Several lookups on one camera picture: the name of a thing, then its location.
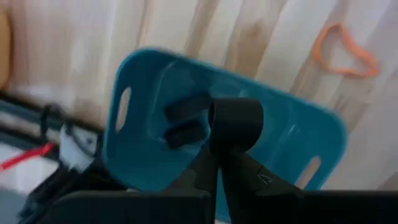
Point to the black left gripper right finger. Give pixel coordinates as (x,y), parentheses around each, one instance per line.
(248,193)

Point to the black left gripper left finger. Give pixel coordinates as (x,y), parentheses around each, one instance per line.
(186,202)

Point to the black rubber band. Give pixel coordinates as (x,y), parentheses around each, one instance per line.
(183,135)
(186,109)

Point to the small black cup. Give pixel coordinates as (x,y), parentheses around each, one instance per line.
(236,124)

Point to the orange rubber band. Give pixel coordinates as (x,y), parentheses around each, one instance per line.
(371,67)

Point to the teal plastic basket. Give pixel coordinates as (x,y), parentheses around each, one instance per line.
(280,124)

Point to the white plastic bracket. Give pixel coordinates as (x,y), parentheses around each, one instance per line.
(74,152)

